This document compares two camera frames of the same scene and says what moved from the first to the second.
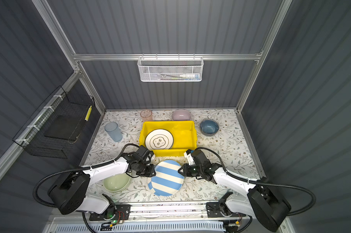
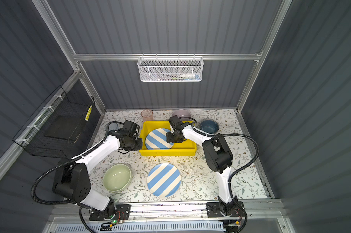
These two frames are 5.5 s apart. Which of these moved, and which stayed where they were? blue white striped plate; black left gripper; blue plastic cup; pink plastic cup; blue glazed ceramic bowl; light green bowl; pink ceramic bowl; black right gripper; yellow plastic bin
Moved: black right gripper; black left gripper; blue white striped plate
Stayed: light green bowl; blue glazed ceramic bowl; yellow plastic bin; blue plastic cup; pink plastic cup; pink ceramic bowl
